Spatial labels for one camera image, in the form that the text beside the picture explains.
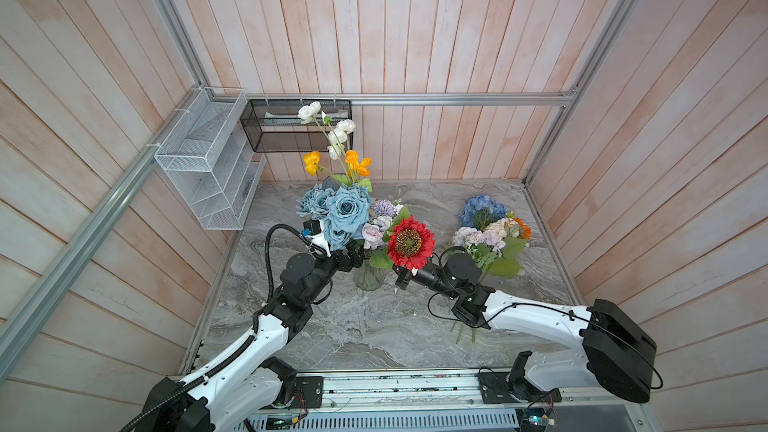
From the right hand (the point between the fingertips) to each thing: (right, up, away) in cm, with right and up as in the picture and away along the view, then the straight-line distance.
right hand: (379, 250), depth 69 cm
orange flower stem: (+50, +3, +29) cm, 58 cm away
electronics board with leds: (+38, -41, +2) cm, 56 cm away
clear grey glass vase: (-3, -11, +21) cm, 24 cm away
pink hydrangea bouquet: (+36, -2, +19) cm, 40 cm away
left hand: (-6, +2, +6) cm, 9 cm away
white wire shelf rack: (-41, +18, +4) cm, 45 cm away
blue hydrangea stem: (+35, +9, +32) cm, 48 cm away
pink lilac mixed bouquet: (+1, +9, +3) cm, 9 cm away
